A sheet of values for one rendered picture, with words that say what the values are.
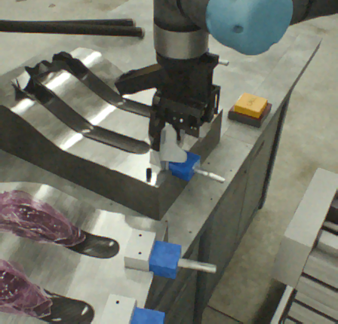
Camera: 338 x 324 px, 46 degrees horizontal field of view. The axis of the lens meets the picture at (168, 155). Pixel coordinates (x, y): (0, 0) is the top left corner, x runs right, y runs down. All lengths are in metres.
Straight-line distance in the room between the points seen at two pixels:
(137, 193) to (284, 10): 0.40
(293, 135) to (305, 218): 1.77
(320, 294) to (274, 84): 0.68
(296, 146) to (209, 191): 1.45
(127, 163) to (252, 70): 0.57
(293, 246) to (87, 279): 0.29
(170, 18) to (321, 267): 0.34
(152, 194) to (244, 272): 1.00
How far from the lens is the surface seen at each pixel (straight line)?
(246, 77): 1.12
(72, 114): 0.82
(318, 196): 0.54
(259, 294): 1.60
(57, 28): 1.22
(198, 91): 0.57
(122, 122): 0.80
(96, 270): 0.61
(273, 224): 1.80
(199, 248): 1.06
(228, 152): 0.87
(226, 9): 0.41
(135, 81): 0.62
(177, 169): 0.68
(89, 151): 0.75
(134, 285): 0.59
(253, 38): 0.42
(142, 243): 0.60
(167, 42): 0.54
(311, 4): 0.49
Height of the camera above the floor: 1.37
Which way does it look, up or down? 42 degrees down
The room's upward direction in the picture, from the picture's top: straight up
